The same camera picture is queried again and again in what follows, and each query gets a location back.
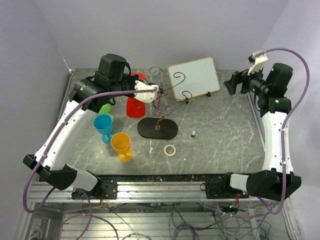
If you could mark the orange wine glass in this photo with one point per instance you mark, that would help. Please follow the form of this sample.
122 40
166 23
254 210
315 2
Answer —
121 143

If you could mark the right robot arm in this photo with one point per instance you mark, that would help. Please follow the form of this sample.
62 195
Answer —
276 180

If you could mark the small whiteboard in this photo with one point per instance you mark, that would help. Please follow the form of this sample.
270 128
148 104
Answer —
193 78

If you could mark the masking tape roll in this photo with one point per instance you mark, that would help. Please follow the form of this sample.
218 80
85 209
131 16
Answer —
169 150

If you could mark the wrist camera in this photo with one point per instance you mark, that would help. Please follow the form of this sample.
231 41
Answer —
258 59
145 93

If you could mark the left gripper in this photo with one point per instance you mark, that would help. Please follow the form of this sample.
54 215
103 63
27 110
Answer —
133 78

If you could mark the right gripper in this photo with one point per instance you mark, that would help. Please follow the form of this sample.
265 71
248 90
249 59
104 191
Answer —
238 77

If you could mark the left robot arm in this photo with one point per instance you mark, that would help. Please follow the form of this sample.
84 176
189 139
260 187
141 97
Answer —
50 161

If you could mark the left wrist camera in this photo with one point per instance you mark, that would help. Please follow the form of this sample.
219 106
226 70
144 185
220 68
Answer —
145 93

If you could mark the metal wine glass rack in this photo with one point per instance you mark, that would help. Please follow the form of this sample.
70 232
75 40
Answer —
159 127

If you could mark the clear wine glass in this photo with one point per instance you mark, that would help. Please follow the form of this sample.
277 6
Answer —
154 70

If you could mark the green wine glass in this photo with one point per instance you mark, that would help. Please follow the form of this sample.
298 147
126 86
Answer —
105 109

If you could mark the aluminium frame rail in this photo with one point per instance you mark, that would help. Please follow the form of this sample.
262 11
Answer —
133 192

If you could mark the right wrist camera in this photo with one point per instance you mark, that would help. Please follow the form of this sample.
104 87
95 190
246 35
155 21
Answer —
258 59

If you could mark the red wine glass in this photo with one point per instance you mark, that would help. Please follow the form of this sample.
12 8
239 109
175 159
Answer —
135 109

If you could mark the blue wine glass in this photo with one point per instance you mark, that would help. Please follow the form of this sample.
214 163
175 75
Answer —
103 123

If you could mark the small blue bottle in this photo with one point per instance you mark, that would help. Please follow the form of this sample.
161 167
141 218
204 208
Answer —
193 134

